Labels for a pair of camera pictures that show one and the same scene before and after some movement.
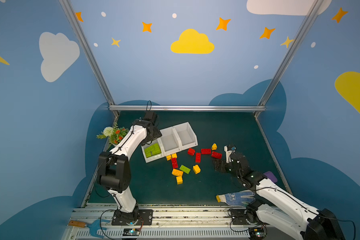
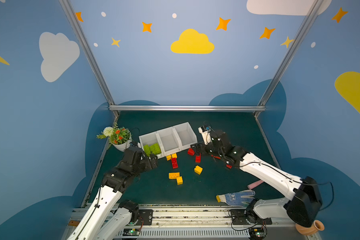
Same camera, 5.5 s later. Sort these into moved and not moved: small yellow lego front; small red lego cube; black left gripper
Moved: black left gripper
Not moved: small red lego cube; small yellow lego front
